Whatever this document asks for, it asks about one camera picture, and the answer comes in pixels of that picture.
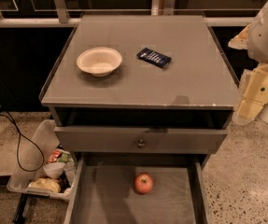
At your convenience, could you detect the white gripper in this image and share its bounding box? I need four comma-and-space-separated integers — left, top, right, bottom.
228, 7, 268, 121

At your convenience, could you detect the red apple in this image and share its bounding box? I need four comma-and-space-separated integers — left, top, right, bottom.
134, 173, 153, 194

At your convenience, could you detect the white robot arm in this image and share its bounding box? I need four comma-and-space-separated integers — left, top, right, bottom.
228, 1, 268, 125

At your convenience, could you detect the grey drawer cabinet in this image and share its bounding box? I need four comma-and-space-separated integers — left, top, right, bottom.
38, 14, 250, 170

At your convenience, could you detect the round metal drawer knob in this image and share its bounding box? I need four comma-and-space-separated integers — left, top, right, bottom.
137, 139, 146, 148

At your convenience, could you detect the grey top drawer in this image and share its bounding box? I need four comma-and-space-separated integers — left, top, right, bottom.
55, 126, 227, 154

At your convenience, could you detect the grey open middle drawer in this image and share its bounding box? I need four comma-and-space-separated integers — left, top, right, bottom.
63, 154, 211, 224

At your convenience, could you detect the dark blue snack packet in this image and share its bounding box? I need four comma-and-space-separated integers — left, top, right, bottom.
136, 48, 172, 68

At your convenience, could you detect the white paper bowl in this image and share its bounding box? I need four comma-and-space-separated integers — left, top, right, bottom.
77, 47, 122, 77

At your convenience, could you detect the green snack packet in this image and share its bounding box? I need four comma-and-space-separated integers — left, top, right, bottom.
58, 153, 70, 163

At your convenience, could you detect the red snack packet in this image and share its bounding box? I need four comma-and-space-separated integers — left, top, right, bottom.
47, 150, 62, 163

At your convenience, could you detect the small white bowl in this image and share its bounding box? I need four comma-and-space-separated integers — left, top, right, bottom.
43, 162, 64, 178

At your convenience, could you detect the yellow chip bag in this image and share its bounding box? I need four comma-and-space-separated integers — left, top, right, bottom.
30, 178, 61, 193

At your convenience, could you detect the clear plastic storage bin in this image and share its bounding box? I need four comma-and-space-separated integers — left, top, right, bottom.
7, 119, 75, 202

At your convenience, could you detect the metal railing frame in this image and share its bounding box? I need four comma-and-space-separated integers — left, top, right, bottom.
0, 0, 267, 27

